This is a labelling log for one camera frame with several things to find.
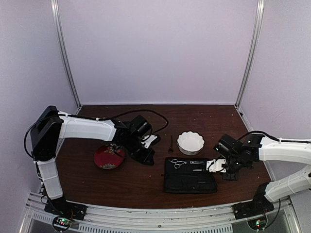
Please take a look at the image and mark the silver thinning scissors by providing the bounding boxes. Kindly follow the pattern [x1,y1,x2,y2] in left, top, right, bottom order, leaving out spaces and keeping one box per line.
[169,158,187,169]

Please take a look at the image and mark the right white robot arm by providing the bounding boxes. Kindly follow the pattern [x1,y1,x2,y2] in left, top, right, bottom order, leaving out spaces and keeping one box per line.
[206,131,311,215]

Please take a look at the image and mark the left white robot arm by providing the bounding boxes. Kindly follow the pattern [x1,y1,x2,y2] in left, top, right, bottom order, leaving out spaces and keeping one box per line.
[23,106,161,216]

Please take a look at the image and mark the red floral plate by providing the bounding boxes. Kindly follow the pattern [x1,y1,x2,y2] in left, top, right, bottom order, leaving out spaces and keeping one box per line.
[93,144,126,170]

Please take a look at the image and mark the black zip tool case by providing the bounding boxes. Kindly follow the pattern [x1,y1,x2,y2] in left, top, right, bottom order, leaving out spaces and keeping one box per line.
[163,157,217,194]

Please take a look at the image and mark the white scalloped bowl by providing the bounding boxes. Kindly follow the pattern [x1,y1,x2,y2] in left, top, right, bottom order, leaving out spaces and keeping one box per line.
[177,131,205,156]

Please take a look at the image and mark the right round controller board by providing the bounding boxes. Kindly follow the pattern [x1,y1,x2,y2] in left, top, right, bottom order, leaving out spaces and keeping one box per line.
[247,216,268,231]

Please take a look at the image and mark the round controller board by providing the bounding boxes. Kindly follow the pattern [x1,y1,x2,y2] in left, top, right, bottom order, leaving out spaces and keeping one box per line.
[247,216,268,231]
[52,216,72,231]

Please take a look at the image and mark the left round controller board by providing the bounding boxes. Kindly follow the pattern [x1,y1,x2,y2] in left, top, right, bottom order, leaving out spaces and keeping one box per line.
[52,216,72,231]

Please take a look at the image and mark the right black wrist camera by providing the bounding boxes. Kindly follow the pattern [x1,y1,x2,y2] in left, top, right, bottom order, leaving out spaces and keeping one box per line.
[213,133,238,159]

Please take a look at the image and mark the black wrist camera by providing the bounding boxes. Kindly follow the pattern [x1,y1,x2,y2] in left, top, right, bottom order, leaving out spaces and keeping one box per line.
[129,115,152,137]
[213,133,238,159]

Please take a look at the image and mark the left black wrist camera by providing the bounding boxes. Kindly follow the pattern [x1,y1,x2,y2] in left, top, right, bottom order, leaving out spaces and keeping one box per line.
[129,115,152,137]

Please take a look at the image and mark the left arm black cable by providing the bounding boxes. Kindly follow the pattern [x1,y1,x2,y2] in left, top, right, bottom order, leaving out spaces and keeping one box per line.
[23,109,170,158]

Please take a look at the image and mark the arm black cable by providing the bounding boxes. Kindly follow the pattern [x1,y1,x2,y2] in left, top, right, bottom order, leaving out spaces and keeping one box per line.
[23,109,170,158]
[237,130,311,144]

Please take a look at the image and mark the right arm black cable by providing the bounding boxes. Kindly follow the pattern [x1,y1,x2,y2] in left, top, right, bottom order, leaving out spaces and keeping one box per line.
[237,130,311,144]

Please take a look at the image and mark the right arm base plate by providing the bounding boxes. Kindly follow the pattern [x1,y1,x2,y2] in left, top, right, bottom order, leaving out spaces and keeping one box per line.
[232,200,274,220]

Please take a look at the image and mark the aluminium front rail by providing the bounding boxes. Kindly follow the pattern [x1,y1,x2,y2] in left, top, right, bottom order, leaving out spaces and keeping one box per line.
[17,192,302,233]

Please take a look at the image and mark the right aluminium frame post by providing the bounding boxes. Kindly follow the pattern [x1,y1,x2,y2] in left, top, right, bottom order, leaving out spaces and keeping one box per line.
[234,0,265,109]

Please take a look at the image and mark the aluminium frame post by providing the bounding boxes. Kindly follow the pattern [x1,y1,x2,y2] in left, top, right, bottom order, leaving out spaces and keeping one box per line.
[234,0,265,109]
[51,0,82,108]

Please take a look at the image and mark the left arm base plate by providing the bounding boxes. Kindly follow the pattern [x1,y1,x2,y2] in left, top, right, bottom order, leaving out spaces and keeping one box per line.
[44,200,87,220]

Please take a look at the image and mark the left aluminium frame post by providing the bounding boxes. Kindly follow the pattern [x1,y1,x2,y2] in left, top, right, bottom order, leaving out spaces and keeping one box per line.
[51,0,82,108]

